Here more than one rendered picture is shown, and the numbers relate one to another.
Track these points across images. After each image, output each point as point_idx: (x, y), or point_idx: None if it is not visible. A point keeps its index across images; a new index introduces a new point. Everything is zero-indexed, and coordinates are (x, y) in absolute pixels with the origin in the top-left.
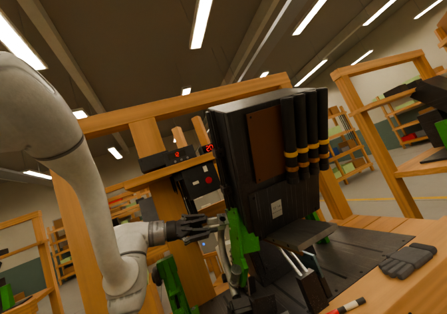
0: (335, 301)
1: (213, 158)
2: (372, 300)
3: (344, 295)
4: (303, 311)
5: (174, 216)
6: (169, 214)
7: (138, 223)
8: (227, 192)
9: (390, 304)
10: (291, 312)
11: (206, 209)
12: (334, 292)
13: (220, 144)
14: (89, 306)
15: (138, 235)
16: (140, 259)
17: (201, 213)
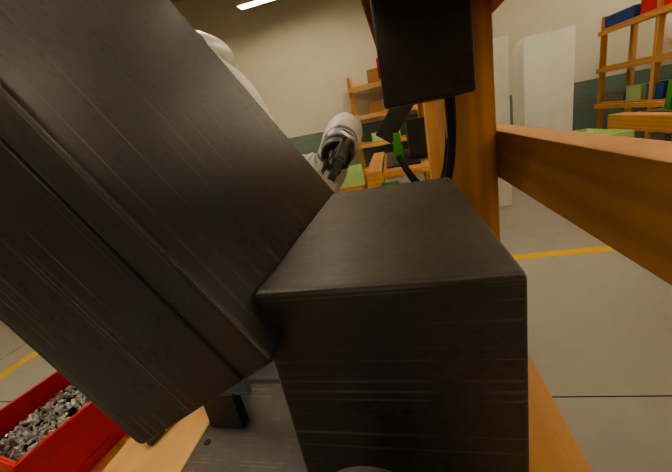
0: (203, 419)
1: None
2: (137, 457)
3: (188, 440)
4: (250, 376)
5: (441, 122)
6: (439, 113)
7: (331, 122)
8: None
9: (107, 466)
10: (269, 364)
11: (517, 140)
12: (209, 436)
13: None
14: (430, 177)
15: (322, 137)
16: (314, 164)
17: (336, 154)
